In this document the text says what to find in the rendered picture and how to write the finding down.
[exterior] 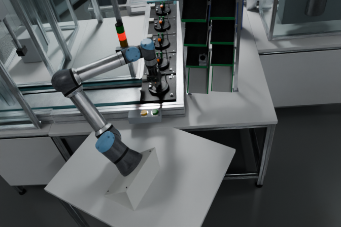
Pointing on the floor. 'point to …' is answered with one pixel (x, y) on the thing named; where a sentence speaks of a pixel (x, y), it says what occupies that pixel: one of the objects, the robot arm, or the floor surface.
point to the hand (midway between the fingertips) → (156, 84)
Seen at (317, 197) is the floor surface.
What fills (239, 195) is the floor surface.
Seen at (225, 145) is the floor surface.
